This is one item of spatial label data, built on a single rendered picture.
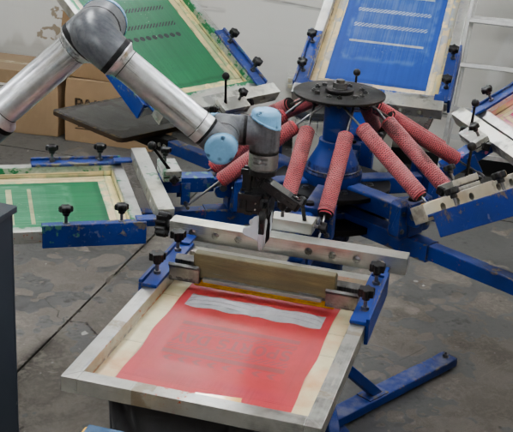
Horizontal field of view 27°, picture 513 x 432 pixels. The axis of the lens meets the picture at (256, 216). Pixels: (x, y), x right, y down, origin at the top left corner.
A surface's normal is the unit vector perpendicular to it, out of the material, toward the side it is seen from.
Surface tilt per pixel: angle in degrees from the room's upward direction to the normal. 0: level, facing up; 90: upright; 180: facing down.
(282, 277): 90
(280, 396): 0
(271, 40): 90
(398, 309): 0
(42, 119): 91
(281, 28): 90
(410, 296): 0
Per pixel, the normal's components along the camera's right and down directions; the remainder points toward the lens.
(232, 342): 0.06, -0.93
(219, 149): -0.04, 0.37
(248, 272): -0.27, 0.34
